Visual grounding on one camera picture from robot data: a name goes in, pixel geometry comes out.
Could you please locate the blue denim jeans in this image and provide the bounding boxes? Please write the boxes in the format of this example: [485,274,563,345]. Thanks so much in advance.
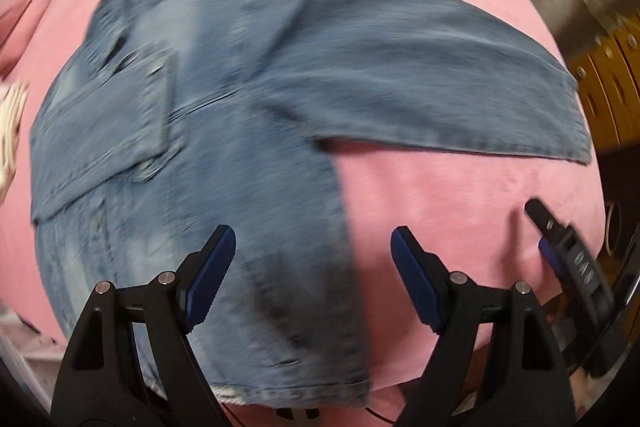
[29,0,595,410]

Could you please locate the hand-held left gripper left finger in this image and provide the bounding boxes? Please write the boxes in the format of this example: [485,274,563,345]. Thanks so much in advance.
[50,224,237,427]

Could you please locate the pink blanket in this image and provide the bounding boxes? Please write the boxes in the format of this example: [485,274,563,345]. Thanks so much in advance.
[0,0,607,424]

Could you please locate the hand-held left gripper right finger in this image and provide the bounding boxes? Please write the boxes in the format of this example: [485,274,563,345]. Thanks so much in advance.
[390,227,576,427]

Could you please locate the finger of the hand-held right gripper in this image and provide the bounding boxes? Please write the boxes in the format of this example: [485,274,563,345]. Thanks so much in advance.
[523,199,576,248]
[538,240,573,284]

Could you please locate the yellow wooden cabinet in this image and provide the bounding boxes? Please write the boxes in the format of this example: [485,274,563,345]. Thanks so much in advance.
[569,7,640,154]

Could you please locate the pink pillow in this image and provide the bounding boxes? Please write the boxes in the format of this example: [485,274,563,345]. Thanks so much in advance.
[0,0,68,80]

